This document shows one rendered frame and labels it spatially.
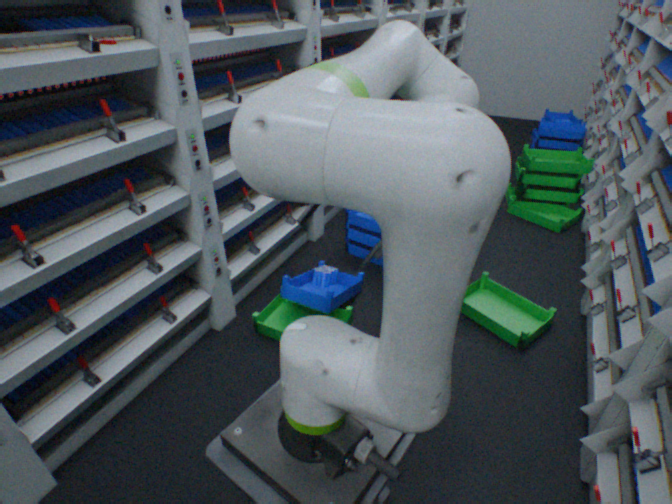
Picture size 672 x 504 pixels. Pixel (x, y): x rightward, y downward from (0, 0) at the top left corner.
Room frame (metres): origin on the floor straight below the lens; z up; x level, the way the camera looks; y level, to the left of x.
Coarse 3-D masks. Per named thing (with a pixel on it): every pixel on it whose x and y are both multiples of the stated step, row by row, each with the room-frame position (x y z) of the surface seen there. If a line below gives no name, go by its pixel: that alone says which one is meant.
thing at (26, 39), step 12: (0, 36) 0.83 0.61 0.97; (12, 36) 0.84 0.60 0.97; (24, 36) 0.86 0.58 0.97; (36, 36) 0.88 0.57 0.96; (48, 36) 0.90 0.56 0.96; (60, 36) 0.92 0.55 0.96; (72, 36) 0.94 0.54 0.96; (96, 36) 0.99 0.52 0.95; (108, 36) 1.02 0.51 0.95; (120, 36) 1.03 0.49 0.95; (0, 48) 0.82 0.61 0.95; (36, 48) 0.86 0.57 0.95
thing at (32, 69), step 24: (0, 0) 0.95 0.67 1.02; (24, 0) 1.00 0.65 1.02; (48, 0) 1.04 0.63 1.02; (72, 0) 1.09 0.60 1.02; (120, 24) 1.10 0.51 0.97; (144, 24) 1.08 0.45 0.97; (72, 48) 0.92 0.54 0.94; (120, 48) 1.00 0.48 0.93; (144, 48) 1.04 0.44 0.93; (0, 72) 0.76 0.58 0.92; (24, 72) 0.80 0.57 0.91; (48, 72) 0.84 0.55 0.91; (72, 72) 0.88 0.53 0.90; (96, 72) 0.93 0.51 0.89; (120, 72) 0.98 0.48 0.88
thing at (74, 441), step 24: (288, 240) 1.63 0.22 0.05; (264, 264) 1.43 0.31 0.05; (240, 288) 1.26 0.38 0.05; (192, 336) 1.02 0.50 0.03; (144, 360) 0.89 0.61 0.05; (168, 360) 0.92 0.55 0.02; (120, 384) 0.80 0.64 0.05; (144, 384) 0.83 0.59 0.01; (96, 408) 0.72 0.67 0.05; (120, 408) 0.75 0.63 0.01; (72, 432) 0.64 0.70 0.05; (48, 456) 0.58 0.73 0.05
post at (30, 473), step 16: (0, 416) 0.52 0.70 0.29; (16, 432) 0.53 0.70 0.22; (0, 448) 0.50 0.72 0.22; (16, 448) 0.51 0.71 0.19; (32, 448) 0.53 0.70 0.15; (0, 464) 0.48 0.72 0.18; (16, 464) 0.50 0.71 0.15; (32, 464) 0.52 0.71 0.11; (0, 480) 0.47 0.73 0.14; (16, 480) 0.49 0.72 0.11; (32, 480) 0.50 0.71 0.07; (48, 480) 0.53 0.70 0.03; (0, 496) 0.45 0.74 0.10; (16, 496) 0.47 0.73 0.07; (32, 496) 0.49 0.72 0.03
